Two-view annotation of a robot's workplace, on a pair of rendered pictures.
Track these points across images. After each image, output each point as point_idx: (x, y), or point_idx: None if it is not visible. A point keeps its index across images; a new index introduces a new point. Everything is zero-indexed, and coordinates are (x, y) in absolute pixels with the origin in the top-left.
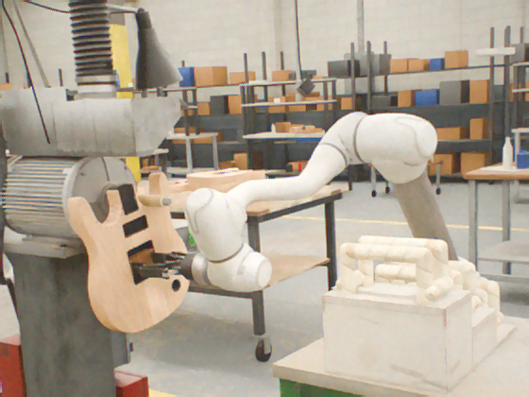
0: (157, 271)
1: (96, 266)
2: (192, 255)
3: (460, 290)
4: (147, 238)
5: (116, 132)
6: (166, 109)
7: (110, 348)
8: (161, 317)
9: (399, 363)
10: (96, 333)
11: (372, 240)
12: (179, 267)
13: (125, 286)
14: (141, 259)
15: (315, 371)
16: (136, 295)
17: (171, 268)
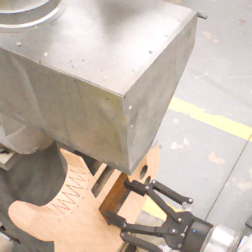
0: (147, 249)
1: (65, 249)
2: (198, 239)
3: None
4: (119, 172)
5: (83, 126)
6: (178, 53)
7: (65, 176)
8: (133, 221)
9: None
10: (50, 176)
11: None
12: (179, 248)
13: (99, 238)
14: (114, 199)
15: None
16: (111, 231)
17: (165, 240)
